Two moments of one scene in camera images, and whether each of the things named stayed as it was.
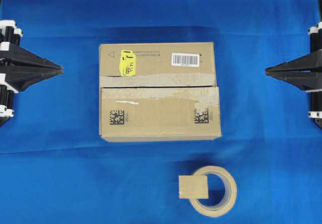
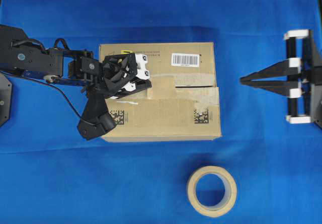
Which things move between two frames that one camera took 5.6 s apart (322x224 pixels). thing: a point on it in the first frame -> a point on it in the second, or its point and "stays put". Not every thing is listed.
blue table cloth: (55, 168) stays put
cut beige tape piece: (193, 187) -> (163, 87)
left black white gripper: (13, 79) -> (123, 73)
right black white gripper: (310, 81) -> (304, 67)
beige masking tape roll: (231, 191) stays put
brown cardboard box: (159, 92) stays put
